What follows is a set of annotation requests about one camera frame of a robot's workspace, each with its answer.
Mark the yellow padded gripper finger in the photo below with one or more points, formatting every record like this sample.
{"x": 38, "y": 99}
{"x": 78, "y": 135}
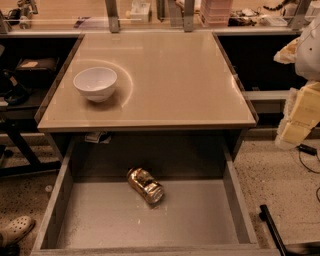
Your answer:
{"x": 300, "y": 115}
{"x": 287, "y": 54}

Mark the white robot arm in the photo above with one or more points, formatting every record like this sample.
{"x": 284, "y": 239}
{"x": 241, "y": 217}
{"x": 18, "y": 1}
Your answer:
{"x": 307, "y": 63}

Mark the open grey drawer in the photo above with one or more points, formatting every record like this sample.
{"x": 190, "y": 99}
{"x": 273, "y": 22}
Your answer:
{"x": 93, "y": 211}

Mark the counter cabinet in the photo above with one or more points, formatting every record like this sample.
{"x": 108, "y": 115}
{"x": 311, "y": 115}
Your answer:
{"x": 166, "y": 81}

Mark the black plug on floor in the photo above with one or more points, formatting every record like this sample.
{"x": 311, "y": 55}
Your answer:
{"x": 307, "y": 149}

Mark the pink stacked bin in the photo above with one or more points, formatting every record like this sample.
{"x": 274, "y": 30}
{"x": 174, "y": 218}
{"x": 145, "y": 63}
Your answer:
{"x": 215, "y": 13}

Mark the black bar on floor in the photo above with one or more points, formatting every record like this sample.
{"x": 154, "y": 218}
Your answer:
{"x": 266, "y": 217}

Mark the white ceramic bowl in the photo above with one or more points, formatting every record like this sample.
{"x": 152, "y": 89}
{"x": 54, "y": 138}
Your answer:
{"x": 96, "y": 84}

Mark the black case on shelf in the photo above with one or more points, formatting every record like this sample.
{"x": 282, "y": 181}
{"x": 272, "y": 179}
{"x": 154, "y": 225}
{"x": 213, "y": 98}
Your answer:
{"x": 40, "y": 69}

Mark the beige foam clog shoe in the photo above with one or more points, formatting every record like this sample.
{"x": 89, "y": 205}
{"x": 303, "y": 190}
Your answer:
{"x": 16, "y": 230}

